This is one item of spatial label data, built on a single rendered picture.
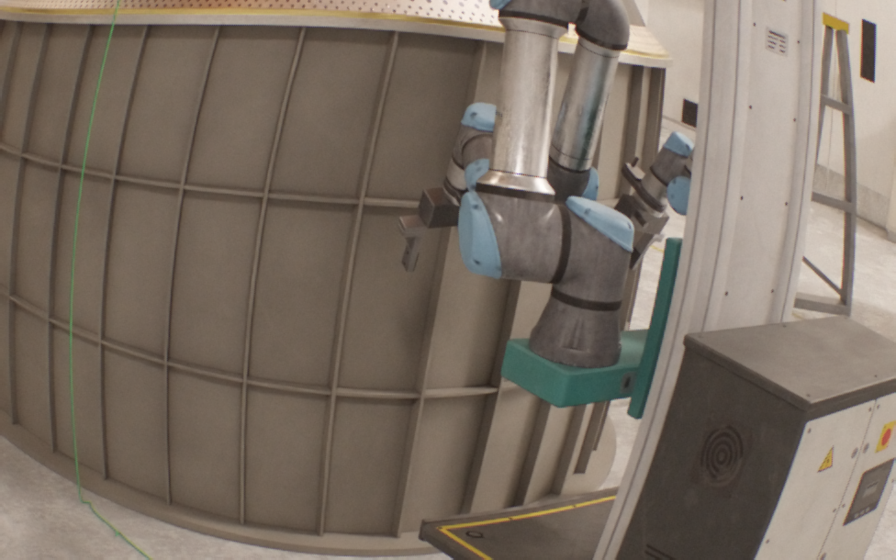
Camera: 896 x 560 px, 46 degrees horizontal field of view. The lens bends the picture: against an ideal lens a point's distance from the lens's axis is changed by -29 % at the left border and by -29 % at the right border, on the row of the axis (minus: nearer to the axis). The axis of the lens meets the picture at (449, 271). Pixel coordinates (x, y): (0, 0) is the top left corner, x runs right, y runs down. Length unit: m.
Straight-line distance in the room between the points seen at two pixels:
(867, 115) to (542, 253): 8.44
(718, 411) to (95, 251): 1.46
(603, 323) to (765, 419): 0.45
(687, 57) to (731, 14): 9.70
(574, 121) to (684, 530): 0.75
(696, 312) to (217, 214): 1.02
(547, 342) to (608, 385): 0.12
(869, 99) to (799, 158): 8.11
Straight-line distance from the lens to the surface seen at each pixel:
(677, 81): 11.84
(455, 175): 2.43
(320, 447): 2.87
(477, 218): 2.07
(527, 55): 2.10
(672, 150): 2.69
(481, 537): 2.41
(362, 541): 2.96
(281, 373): 2.79
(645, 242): 2.85
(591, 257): 2.11
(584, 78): 2.22
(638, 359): 2.24
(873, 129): 10.34
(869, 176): 10.37
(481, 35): 2.69
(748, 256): 2.20
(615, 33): 2.17
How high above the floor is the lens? 1.35
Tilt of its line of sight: 14 degrees down
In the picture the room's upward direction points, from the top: 10 degrees clockwise
